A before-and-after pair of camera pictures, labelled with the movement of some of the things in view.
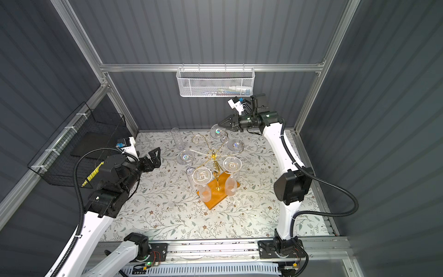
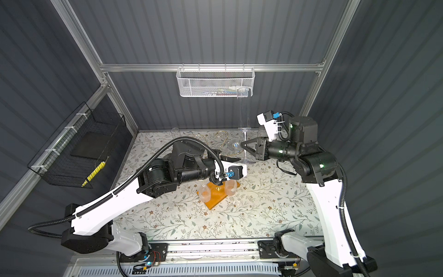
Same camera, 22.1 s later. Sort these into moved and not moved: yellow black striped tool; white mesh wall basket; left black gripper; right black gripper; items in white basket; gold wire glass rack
Moved: right black gripper; left black gripper
Not moved: gold wire glass rack; yellow black striped tool; white mesh wall basket; items in white basket
